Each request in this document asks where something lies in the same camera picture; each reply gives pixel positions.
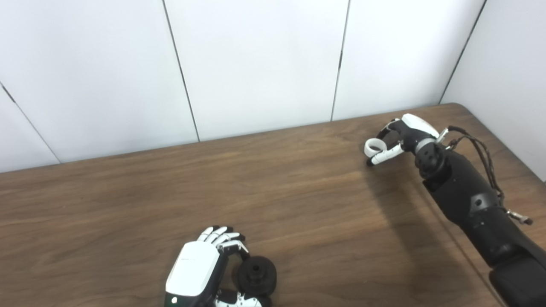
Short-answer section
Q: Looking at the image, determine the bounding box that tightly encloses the round black part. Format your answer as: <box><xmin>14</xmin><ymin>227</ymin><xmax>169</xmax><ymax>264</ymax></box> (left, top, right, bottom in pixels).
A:
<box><xmin>237</xmin><ymin>256</ymin><xmax>277</xmax><ymax>297</ymax></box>

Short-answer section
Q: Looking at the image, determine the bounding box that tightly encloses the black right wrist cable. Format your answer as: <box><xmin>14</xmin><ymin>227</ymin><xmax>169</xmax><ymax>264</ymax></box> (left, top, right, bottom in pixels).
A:
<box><xmin>439</xmin><ymin>126</ymin><xmax>534</xmax><ymax>225</ymax></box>

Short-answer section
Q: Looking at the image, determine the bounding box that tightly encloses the white ring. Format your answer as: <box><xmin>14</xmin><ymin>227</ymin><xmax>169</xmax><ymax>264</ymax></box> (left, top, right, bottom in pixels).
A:
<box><xmin>364</xmin><ymin>139</ymin><xmax>387</xmax><ymax>157</ymax></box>

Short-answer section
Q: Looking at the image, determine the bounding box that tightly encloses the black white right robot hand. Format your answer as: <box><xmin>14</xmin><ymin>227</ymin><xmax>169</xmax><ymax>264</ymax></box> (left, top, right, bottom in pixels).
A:
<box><xmin>366</xmin><ymin>113</ymin><xmax>440</xmax><ymax>167</ymax></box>

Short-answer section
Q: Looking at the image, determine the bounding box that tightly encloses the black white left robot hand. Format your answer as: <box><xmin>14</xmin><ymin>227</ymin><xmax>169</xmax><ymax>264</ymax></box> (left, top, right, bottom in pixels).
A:
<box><xmin>164</xmin><ymin>226</ymin><xmax>271</xmax><ymax>307</ymax></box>

